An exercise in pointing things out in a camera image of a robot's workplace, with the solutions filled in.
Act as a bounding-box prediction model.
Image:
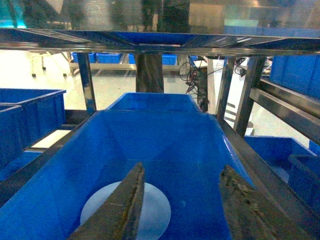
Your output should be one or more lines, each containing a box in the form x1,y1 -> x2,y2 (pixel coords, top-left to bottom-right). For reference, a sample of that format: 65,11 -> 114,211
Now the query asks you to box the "blue crate left front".
0,103 -> 23,169

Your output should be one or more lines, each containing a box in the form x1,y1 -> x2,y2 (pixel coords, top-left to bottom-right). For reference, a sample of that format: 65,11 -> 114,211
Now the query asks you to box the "stainless steel shelf rack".
0,0 -> 320,236

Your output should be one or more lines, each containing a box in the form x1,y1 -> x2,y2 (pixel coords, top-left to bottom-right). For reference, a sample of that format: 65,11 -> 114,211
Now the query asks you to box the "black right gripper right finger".
218,165 -> 313,240

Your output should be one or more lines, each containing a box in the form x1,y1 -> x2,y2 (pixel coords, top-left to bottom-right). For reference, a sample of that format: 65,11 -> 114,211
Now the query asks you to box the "blue crate right lower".
244,136 -> 320,214

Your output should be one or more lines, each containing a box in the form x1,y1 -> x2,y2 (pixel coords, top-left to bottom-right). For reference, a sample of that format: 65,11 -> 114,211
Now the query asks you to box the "blue crate right upper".
269,55 -> 320,99

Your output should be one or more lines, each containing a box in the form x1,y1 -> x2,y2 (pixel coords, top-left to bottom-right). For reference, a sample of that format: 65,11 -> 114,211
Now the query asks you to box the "light blue round plate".
80,181 -> 171,240

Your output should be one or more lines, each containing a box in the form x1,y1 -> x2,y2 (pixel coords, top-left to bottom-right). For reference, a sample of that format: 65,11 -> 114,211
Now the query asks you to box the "blue crate left rear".
0,88 -> 66,149

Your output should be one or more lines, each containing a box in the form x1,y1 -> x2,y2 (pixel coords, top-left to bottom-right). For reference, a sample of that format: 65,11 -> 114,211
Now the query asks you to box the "blue crate holding plate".
0,109 -> 256,240

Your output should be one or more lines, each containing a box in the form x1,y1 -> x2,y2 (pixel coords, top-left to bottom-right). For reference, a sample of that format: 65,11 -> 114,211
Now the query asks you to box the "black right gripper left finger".
68,162 -> 145,240

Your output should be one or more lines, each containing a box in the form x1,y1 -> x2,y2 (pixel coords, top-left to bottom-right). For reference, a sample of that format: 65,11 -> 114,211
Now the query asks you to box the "blue crate behind plate crate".
107,92 -> 201,113

